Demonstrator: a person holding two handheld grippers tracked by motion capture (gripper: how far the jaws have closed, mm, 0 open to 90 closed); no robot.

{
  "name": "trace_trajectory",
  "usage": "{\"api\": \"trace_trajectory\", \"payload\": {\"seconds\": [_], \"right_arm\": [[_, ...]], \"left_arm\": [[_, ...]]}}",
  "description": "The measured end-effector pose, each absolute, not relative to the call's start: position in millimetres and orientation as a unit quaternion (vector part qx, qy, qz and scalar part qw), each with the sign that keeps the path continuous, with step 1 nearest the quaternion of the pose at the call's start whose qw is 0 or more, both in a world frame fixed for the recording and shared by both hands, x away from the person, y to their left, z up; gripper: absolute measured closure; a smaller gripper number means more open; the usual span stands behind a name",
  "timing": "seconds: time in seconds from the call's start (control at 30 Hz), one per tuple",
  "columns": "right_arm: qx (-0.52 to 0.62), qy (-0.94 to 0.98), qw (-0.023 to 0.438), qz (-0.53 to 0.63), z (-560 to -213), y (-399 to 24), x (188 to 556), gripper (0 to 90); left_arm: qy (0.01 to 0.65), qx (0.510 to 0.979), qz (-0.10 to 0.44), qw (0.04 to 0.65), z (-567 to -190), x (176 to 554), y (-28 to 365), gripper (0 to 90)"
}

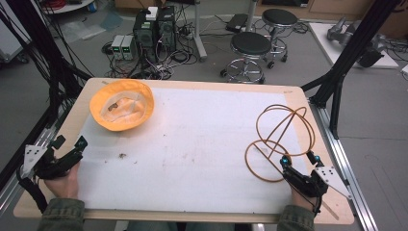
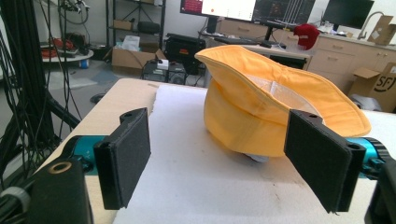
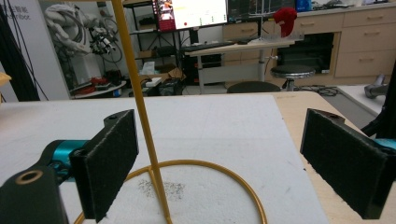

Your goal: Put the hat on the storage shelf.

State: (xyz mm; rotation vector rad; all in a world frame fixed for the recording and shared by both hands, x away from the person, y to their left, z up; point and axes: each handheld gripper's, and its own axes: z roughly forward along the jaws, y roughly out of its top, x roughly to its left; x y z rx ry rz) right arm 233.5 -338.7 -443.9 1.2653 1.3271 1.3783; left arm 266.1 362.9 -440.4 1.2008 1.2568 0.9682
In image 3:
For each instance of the black metal shelf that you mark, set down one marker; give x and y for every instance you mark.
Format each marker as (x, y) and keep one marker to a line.
(149, 43)

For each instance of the red cap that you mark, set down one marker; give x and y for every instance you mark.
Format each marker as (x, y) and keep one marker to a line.
(285, 20)

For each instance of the black chair seat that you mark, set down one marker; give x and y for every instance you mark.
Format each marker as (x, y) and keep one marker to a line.
(252, 87)

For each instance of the blue box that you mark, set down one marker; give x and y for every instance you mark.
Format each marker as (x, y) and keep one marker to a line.
(303, 5)

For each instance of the gold metal stand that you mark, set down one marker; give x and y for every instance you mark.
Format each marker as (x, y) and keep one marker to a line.
(139, 102)

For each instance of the black keyboard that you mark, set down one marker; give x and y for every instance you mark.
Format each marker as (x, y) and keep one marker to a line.
(208, 46)

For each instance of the bright computer monitor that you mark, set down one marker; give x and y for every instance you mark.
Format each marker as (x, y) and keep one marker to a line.
(199, 11)

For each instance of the round white side table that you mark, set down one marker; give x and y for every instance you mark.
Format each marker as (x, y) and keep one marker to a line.
(99, 90)

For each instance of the white office desk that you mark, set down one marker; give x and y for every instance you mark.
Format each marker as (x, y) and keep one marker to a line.
(230, 48)

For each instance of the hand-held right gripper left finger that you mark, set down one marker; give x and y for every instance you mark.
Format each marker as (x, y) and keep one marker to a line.
(109, 161)

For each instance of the dark computer monitor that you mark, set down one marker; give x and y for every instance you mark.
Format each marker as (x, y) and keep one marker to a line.
(249, 7)

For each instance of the white banner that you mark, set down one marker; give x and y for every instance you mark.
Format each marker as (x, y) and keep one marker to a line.
(40, 49)

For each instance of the black round stool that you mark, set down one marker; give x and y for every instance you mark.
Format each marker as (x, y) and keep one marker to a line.
(292, 71)

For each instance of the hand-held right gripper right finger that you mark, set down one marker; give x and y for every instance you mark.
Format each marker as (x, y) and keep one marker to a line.
(345, 161)

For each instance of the white foam mat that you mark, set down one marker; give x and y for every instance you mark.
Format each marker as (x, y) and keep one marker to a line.
(218, 130)

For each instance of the grey metal tool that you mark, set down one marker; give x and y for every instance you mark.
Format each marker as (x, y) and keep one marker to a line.
(375, 87)

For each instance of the cardboard box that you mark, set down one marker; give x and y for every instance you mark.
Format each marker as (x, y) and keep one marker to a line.
(169, 74)

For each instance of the wooden drawer cabinet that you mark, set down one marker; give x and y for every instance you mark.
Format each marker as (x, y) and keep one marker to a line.
(367, 40)

